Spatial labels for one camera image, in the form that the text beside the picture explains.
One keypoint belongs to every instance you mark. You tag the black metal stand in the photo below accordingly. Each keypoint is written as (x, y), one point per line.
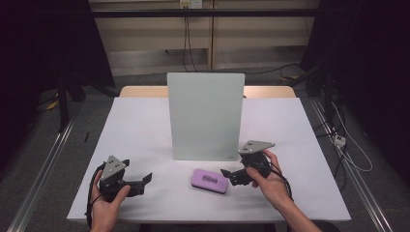
(63, 106)

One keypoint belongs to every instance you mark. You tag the person's right hand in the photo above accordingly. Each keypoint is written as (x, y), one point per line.
(274, 190)

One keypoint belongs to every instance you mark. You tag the white wall socket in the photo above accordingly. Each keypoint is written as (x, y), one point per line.
(190, 3)

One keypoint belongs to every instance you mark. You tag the yellow floor tape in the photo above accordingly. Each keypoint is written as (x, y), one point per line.
(289, 78)
(53, 105)

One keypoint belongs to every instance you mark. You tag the white power adapter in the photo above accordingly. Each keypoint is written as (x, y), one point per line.
(339, 140)

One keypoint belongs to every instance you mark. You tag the white table cover sheet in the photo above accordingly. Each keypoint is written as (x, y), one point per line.
(161, 206)

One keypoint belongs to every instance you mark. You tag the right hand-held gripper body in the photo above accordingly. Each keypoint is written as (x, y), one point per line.
(256, 158)

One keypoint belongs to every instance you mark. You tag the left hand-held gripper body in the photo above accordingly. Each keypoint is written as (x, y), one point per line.
(111, 172)

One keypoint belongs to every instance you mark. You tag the black curtain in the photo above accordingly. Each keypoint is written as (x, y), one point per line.
(38, 48)
(370, 64)

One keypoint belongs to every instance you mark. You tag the person's left hand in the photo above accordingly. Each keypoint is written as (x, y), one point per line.
(103, 212)

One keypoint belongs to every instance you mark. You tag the wooden table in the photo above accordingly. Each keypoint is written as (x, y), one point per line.
(141, 92)

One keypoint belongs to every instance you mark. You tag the small black stick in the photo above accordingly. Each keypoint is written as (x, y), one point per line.
(86, 137)

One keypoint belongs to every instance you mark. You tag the standing glass whiteboard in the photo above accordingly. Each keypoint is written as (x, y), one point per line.
(206, 122)

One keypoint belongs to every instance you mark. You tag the wooden vertical post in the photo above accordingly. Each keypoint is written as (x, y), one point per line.
(211, 38)

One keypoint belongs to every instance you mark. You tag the black horizontal bar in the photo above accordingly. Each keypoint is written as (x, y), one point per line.
(199, 13)

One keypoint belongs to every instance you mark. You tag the purple whiteboard eraser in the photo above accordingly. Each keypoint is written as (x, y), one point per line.
(209, 180)

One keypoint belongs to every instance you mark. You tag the metal floor rail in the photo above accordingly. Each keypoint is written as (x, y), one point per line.
(357, 190)
(38, 174)

